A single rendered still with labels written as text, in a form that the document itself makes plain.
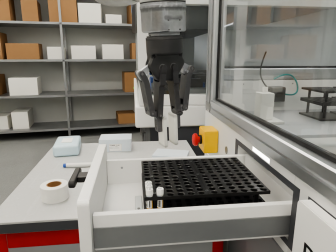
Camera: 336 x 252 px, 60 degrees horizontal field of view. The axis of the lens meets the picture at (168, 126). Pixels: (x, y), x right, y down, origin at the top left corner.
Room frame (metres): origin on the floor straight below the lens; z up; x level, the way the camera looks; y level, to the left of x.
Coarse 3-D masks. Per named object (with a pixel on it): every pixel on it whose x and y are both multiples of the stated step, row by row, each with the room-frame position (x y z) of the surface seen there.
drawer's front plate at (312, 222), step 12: (300, 204) 0.38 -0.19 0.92; (312, 204) 0.37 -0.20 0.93; (300, 216) 0.38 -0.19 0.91; (312, 216) 0.35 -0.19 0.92; (324, 216) 0.34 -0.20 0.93; (300, 228) 0.37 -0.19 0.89; (312, 228) 0.35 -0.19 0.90; (324, 228) 0.33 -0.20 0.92; (300, 240) 0.37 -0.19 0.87; (312, 240) 0.35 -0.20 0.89; (324, 240) 0.32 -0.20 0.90
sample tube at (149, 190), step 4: (148, 188) 0.45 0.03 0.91; (152, 188) 0.46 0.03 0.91; (148, 192) 0.45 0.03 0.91; (152, 192) 0.45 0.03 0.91; (148, 196) 0.45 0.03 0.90; (148, 200) 0.45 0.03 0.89; (152, 200) 0.45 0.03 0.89; (148, 204) 0.45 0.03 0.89; (152, 204) 0.45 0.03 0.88; (148, 208) 0.45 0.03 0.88; (152, 208) 0.45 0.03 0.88
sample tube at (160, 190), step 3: (156, 189) 0.45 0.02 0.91; (159, 189) 0.45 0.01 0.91; (162, 189) 0.45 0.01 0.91; (156, 192) 0.45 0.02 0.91; (159, 192) 0.45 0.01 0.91; (162, 192) 0.45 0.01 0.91; (159, 195) 0.45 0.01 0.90; (162, 195) 0.45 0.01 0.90; (159, 201) 0.45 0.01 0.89; (162, 201) 0.45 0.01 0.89; (159, 204) 0.45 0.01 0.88; (162, 204) 0.45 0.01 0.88; (159, 207) 0.45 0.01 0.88; (162, 207) 0.45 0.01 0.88
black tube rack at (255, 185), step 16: (160, 160) 0.62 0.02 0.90; (176, 160) 0.63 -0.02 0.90; (192, 160) 0.62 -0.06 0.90; (208, 160) 0.62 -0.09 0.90; (224, 160) 0.62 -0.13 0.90; (160, 176) 0.53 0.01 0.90; (176, 176) 0.54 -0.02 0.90; (192, 176) 0.54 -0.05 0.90; (208, 176) 0.53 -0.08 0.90; (224, 176) 0.53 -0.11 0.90; (240, 176) 0.54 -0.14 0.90; (176, 192) 0.46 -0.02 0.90; (192, 192) 0.47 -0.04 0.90; (208, 192) 0.46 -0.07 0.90; (224, 192) 0.47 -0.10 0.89; (240, 192) 0.47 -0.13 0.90; (256, 192) 0.47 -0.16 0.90; (144, 208) 0.46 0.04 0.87
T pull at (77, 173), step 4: (76, 168) 0.55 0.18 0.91; (80, 168) 0.55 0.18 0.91; (76, 172) 0.52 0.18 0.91; (80, 172) 0.53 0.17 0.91; (84, 172) 0.53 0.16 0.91; (72, 176) 0.51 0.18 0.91; (76, 176) 0.51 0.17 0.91; (80, 176) 0.51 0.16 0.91; (84, 176) 0.51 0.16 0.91; (72, 180) 0.49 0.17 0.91; (76, 180) 0.50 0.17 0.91; (80, 180) 0.51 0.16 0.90; (84, 180) 0.51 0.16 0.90; (68, 184) 0.48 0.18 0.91; (72, 184) 0.48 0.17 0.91
